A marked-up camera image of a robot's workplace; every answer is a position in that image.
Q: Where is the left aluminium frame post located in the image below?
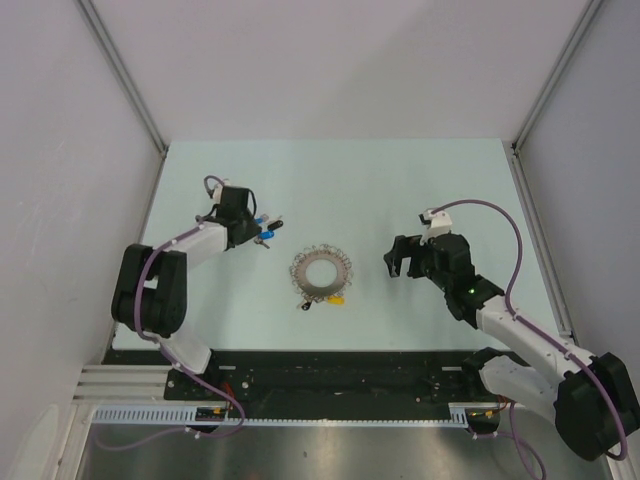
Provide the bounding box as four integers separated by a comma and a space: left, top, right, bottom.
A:
74, 0, 169, 159

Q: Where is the silver key dark head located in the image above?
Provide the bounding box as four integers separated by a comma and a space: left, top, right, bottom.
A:
254, 237, 270, 249

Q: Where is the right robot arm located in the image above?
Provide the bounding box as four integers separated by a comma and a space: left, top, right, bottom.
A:
383, 233, 639, 461

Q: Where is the aluminium rail profile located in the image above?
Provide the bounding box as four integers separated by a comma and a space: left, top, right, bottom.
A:
74, 365, 170, 402

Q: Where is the right aluminium frame post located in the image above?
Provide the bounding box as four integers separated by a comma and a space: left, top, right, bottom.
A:
511, 0, 607, 155

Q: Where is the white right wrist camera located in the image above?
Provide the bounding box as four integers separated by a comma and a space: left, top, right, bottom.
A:
419, 209, 453, 246

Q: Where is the black key tag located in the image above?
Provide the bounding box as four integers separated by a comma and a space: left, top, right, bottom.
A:
268, 219, 284, 231

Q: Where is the white slotted cable duct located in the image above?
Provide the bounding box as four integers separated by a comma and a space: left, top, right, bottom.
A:
91, 402, 497, 428

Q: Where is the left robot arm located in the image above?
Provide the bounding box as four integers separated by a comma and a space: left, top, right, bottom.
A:
111, 183, 261, 400

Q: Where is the aluminium frame post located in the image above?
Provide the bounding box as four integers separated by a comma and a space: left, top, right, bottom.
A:
511, 0, 607, 155
74, 0, 169, 159

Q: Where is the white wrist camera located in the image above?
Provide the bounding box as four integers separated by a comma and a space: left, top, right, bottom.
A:
206, 182, 230, 204
419, 209, 453, 246

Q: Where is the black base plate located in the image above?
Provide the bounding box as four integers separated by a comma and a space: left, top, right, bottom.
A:
102, 347, 524, 407

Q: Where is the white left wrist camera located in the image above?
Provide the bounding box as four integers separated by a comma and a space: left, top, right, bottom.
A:
206, 182, 230, 204

